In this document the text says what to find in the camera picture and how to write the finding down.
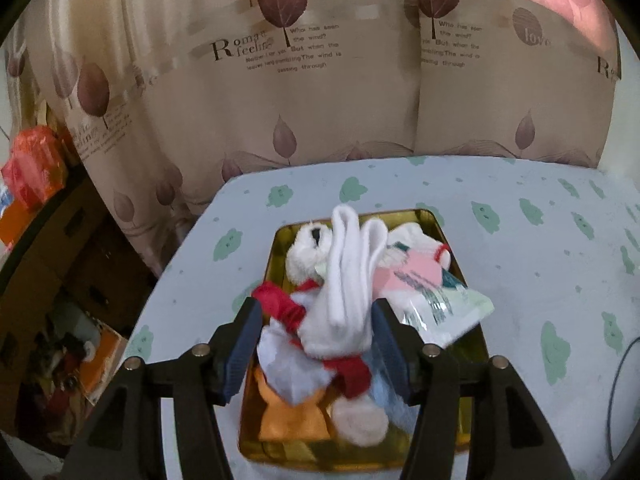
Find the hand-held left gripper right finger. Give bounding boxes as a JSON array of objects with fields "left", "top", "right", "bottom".
[{"left": 370, "top": 297, "right": 576, "bottom": 480}]

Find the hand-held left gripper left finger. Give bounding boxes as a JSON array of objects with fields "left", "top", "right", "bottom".
[{"left": 62, "top": 296, "right": 264, "bottom": 480}]

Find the blue fluffy towel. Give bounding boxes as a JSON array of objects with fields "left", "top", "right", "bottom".
[{"left": 362, "top": 350, "right": 426, "bottom": 433}]

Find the white cloth with red ruffle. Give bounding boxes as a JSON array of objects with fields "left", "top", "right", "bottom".
[{"left": 251, "top": 280, "right": 373, "bottom": 406}]

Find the pink and teal wipes packet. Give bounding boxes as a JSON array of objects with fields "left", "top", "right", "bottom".
[{"left": 372, "top": 240, "right": 496, "bottom": 348}]

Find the white fluffy sock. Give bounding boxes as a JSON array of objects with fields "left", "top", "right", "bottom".
[{"left": 332, "top": 397, "right": 390, "bottom": 447}]

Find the orange toy deer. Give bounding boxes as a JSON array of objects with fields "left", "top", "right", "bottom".
[{"left": 252, "top": 365, "right": 336, "bottom": 443}]

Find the white long sock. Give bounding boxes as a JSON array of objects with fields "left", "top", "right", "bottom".
[{"left": 300, "top": 204, "right": 388, "bottom": 358}]

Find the white plush toy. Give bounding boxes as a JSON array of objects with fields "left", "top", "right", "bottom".
[{"left": 286, "top": 220, "right": 333, "bottom": 291}]

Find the red and gold tin box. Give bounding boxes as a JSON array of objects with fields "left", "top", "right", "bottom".
[{"left": 237, "top": 208, "right": 490, "bottom": 473}]

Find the white sock with red trim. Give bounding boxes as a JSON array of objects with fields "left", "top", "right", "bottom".
[{"left": 385, "top": 222, "right": 453, "bottom": 271}]

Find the orange and white paper bag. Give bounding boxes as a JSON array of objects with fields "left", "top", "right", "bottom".
[{"left": 75, "top": 310, "right": 131, "bottom": 406}]

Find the cardboard box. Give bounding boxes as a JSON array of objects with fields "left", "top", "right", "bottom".
[{"left": 0, "top": 170, "right": 156, "bottom": 361}]

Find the beige leaf print curtain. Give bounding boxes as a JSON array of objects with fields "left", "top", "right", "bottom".
[{"left": 5, "top": 0, "right": 623, "bottom": 271}]

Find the red plastic bag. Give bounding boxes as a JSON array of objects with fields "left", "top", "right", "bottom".
[{"left": 1, "top": 125, "right": 68, "bottom": 211}]

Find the black cable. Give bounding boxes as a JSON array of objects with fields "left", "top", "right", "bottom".
[{"left": 606, "top": 337, "right": 640, "bottom": 463}]

